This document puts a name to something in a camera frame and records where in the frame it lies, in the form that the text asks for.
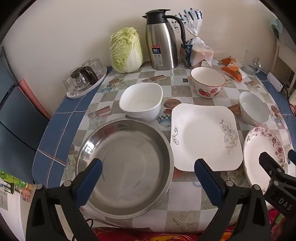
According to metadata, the white power strip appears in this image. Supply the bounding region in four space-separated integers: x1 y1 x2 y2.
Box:
267 72 284 93

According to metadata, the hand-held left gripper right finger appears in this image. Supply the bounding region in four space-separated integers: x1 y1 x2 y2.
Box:
194 158 271 241

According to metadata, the teal cloth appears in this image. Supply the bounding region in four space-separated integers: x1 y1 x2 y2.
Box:
270 19 284 40

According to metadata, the white bowl with red emblem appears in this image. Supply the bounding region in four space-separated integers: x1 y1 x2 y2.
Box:
239 91 270 127

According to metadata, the floral round plate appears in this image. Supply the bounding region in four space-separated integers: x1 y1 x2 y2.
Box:
243 127 286 195

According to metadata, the stainless steel thermos jug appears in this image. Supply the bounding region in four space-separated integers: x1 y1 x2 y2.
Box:
142 9 186 70

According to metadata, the green printed packaging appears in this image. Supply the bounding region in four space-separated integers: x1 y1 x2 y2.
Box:
0 169 33 202

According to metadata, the red patterned cloth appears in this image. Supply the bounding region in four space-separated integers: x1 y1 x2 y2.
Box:
88 209 294 241

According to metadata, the bagged sliced bread loaf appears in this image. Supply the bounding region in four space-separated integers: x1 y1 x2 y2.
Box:
172 8 214 67

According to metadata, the pink board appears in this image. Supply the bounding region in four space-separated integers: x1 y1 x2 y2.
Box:
17 79 51 120

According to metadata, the white square bowl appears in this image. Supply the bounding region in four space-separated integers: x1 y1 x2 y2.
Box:
119 83 163 122

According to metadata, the stainless steel basin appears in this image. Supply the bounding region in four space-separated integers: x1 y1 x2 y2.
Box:
76 118 174 219

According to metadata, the strawberry print bowl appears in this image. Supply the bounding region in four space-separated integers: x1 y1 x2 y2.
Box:
190 67 226 99

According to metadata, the checkered printed tablecloth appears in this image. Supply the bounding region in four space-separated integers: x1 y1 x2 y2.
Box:
32 58 294 233

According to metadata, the napa cabbage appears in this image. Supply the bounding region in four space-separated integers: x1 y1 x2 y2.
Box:
109 27 143 74

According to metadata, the dark blue cabinet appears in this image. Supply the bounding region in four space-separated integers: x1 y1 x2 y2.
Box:
0 46 51 183

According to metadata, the white square plate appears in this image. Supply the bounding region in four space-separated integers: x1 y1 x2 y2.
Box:
170 103 243 172

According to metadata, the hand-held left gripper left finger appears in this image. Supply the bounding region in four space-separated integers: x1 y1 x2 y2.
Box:
26 158 103 241

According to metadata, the white oval tray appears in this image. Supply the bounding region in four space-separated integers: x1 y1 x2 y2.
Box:
67 66 108 99

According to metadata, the white shelf unit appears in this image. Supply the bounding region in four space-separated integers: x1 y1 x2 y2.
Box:
270 38 296 93

